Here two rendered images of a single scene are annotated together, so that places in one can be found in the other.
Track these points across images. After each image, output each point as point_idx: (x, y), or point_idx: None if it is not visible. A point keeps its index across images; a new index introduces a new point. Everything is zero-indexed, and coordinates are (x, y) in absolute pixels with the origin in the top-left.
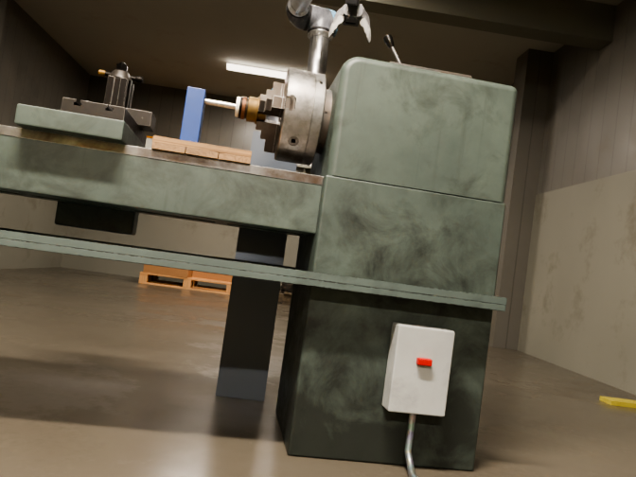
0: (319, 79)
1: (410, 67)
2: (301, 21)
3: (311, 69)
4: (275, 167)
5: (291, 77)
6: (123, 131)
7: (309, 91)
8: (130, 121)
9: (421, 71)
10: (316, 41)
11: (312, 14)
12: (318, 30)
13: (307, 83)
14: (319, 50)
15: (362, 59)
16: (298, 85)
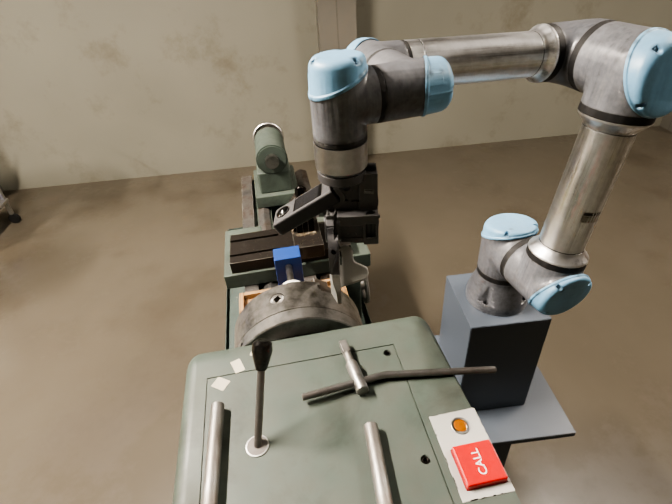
0: (246, 336)
1: (179, 449)
2: (559, 83)
3: (551, 204)
4: (454, 340)
5: (241, 313)
6: (226, 283)
7: (235, 347)
8: (257, 264)
9: (175, 475)
10: (577, 138)
11: (576, 69)
12: (580, 114)
13: (238, 334)
14: (571, 166)
15: (187, 372)
16: (236, 330)
